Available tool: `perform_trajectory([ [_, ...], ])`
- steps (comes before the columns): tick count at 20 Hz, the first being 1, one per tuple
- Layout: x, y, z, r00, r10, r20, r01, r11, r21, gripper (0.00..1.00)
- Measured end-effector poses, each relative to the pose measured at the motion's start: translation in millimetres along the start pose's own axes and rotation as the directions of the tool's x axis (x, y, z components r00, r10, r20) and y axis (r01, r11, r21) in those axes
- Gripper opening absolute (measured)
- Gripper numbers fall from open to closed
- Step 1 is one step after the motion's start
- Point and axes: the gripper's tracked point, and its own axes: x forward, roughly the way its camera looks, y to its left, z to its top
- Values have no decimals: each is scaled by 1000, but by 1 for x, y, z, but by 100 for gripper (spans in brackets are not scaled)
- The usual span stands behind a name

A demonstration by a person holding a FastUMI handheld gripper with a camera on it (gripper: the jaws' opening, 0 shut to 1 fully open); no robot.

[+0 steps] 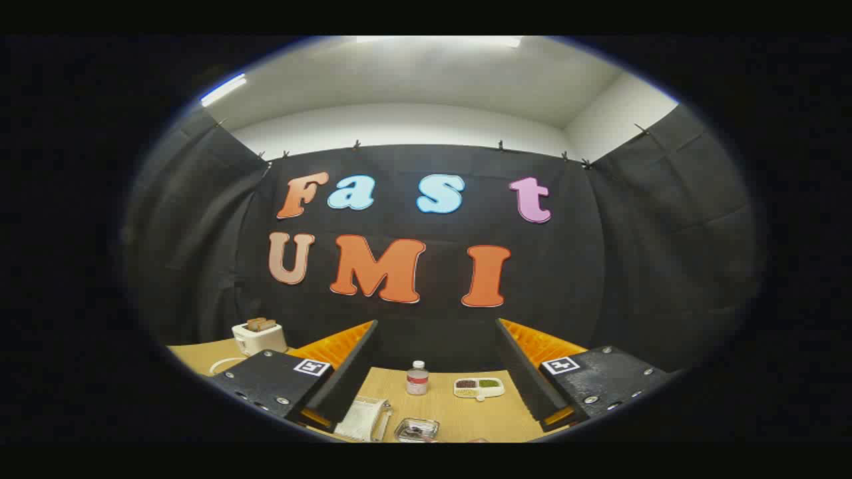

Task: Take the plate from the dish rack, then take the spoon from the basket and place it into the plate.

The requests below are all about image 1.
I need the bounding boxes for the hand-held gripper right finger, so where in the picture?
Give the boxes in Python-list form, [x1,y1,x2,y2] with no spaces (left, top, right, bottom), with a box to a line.
[494,318,673,433]

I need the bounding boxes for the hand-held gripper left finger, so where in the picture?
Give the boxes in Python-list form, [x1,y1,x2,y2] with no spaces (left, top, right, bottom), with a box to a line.
[208,319,381,433]

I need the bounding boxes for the white wire dish rack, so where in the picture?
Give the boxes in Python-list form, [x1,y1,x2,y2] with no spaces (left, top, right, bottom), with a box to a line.
[208,357,393,443]

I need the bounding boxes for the metal wire basket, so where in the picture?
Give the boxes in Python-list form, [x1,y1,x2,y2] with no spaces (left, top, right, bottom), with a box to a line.
[394,418,440,444]

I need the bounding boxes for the white divided snack dish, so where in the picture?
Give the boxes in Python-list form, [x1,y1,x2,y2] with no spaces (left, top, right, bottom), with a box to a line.
[453,377,506,402]

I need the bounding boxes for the clear bottle red label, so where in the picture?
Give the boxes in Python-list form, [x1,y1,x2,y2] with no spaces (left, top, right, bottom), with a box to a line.
[406,360,430,397]

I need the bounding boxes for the white toaster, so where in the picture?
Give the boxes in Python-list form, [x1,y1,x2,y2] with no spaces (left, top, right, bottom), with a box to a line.
[232,318,288,357]

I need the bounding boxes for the ceiling tube light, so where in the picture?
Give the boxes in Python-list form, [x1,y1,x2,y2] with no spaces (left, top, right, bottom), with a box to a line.
[200,73,248,107]

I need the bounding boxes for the ceiling panel light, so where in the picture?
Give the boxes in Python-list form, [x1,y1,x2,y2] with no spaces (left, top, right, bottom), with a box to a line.
[356,36,523,48]

